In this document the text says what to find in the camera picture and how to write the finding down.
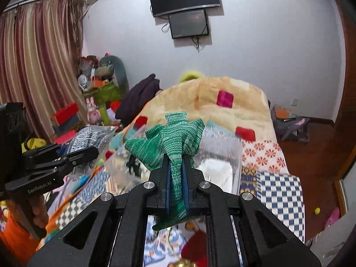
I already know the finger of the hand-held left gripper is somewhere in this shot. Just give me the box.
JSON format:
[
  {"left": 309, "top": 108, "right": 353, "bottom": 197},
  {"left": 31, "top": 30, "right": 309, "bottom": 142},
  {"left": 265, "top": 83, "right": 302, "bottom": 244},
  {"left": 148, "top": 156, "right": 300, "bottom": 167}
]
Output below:
[
  {"left": 54, "top": 146, "right": 100, "bottom": 170},
  {"left": 22, "top": 143, "right": 70, "bottom": 159}
]

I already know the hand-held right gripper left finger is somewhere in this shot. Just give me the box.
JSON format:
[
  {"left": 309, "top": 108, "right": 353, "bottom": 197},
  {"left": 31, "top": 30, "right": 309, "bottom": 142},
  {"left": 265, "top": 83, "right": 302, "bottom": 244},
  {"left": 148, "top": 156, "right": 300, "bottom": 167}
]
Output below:
[{"left": 27, "top": 158, "right": 171, "bottom": 267}]

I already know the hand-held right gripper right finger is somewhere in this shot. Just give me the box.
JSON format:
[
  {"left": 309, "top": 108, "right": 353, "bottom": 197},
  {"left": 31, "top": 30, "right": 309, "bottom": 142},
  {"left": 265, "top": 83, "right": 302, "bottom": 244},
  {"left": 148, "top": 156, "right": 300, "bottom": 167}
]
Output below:
[{"left": 182, "top": 160, "right": 329, "bottom": 267}]

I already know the clear plastic bag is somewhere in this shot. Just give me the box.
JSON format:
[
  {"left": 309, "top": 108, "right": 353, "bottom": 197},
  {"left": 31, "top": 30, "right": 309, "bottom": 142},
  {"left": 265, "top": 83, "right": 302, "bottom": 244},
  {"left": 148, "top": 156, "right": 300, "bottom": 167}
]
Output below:
[{"left": 104, "top": 133, "right": 243, "bottom": 196}]

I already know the green knitted cloth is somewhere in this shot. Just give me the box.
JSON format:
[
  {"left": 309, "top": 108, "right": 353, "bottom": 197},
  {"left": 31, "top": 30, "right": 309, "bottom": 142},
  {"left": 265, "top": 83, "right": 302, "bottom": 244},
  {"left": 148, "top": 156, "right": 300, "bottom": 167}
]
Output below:
[{"left": 125, "top": 112, "right": 205, "bottom": 231}]

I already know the orange sleeve forearm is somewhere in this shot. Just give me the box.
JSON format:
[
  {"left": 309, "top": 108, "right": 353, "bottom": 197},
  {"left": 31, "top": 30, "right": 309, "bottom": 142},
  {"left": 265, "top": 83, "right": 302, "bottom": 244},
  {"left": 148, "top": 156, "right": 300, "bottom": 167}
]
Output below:
[{"left": 0, "top": 200, "right": 42, "bottom": 267}]

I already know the person's left hand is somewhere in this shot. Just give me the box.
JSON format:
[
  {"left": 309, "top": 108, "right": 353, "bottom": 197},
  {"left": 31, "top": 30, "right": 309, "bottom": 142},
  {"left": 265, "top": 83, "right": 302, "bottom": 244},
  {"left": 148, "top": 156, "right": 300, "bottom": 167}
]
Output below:
[{"left": 30, "top": 193, "right": 50, "bottom": 230}]

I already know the grey patterned packet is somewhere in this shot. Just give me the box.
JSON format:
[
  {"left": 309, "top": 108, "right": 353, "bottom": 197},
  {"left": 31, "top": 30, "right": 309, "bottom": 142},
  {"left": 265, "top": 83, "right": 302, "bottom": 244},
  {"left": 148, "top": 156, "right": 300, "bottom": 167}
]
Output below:
[{"left": 65, "top": 125, "right": 119, "bottom": 178}]

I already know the white folded cloth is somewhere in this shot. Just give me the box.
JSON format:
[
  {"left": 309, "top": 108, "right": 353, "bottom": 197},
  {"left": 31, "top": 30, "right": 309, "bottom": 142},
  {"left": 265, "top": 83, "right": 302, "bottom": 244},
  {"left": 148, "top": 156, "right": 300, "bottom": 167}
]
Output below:
[{"left": 196, "top": 158, "right": 233, "bottom": 194}]

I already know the pile of toys and clutter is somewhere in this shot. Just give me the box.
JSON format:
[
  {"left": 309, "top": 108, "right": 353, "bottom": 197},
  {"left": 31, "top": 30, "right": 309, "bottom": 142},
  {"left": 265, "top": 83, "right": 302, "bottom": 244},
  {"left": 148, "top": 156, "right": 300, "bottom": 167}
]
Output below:
[{"left": 51, "top": 53, "right": 129, "bottom": 145}]

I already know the dark purple jacket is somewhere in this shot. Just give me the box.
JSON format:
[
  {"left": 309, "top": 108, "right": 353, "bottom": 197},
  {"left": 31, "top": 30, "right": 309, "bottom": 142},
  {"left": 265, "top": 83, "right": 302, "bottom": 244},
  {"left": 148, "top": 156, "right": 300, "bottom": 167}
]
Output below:
[{"left": 115, "top": 74, "right": 161, "bottom": 127}]

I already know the colourful patchwork bed sheet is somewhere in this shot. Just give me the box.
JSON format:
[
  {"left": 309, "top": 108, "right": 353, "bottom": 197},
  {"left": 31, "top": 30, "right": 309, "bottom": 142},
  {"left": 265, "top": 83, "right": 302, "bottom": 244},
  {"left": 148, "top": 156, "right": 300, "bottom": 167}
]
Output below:
[{"left": 42, "top": 114, "right": 306, "bottom": 267}]

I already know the beige patchwork blanket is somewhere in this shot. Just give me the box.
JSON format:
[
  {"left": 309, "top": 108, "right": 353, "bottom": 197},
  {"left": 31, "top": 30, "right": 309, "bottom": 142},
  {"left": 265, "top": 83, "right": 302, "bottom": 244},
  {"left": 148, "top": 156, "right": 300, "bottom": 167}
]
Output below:
[{"left": 122, "top": 76, "right": 277, "bottom": 145}]

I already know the striped curtain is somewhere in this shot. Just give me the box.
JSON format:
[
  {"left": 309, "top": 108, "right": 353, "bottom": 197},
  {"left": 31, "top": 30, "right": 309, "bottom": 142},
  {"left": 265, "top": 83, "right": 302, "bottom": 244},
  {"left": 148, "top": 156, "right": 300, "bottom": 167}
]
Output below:
[{"left": 0, "top": 0, "right": 89, "bottom": 142}]

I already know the yellow-green fuzzy toy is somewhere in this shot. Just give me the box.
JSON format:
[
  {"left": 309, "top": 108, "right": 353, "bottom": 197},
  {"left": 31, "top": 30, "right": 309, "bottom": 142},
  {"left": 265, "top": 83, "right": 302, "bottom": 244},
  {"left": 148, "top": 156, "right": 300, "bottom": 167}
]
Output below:
[{"left": 178, "top": 67, "right": 206, "bottom": 83}]

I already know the grey bag with books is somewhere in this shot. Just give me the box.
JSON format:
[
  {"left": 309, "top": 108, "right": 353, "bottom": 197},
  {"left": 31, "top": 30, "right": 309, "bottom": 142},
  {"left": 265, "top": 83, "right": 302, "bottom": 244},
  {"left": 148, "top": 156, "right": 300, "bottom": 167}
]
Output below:
[{"left": 270, "top": 105, "right": 310, "bottom": 143}]

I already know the pink toy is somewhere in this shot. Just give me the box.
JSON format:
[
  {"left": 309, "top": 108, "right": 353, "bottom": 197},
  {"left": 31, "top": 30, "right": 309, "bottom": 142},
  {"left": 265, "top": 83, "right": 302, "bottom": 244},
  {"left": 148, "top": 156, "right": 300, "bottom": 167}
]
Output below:
[{"left": 324, "top": 207, "right": 341, "bottom": 230}]

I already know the small black wall monitor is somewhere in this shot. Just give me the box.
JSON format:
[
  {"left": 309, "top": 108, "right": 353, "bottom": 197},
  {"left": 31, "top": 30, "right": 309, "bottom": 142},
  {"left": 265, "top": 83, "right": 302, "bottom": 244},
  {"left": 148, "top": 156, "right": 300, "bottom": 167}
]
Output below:
[{"left": 168, "top": 9, "right": 210, "bottom": 39}]

